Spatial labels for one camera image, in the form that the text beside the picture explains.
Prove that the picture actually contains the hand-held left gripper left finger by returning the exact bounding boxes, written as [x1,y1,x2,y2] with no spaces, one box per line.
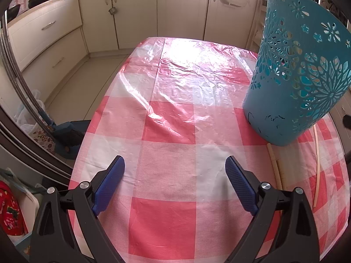
[29,155,126,263]

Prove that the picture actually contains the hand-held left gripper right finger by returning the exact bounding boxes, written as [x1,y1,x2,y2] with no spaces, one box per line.
[225,155,321,263]

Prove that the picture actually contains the wooden chopstick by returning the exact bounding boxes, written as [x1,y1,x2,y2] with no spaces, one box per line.
[267,143,286,192]
[313,126,321,206]

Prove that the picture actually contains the blue perforated plastic basket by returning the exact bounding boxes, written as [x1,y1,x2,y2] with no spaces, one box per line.
[243,0,351,147]

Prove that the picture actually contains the blue mop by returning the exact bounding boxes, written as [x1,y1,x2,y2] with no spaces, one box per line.
[26,88,91,160]

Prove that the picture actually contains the red checked plastic tablecloth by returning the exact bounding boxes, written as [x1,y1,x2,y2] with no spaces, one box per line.
[67,36,351,263]

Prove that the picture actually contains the red floral cloth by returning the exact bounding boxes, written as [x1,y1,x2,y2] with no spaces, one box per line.
[0,181,28,236]

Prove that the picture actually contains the white plastic bag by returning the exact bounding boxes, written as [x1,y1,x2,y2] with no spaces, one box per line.
[15,90,46,132]

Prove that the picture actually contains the white storage trolley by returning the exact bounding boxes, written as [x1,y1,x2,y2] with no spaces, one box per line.
[251,0,268,51]

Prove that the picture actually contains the cream lower kitchen cabinets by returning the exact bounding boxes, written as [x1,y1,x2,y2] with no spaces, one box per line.
[7,0,351,143]

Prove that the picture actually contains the black wok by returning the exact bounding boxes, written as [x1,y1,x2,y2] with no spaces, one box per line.
[5,4,21,24]

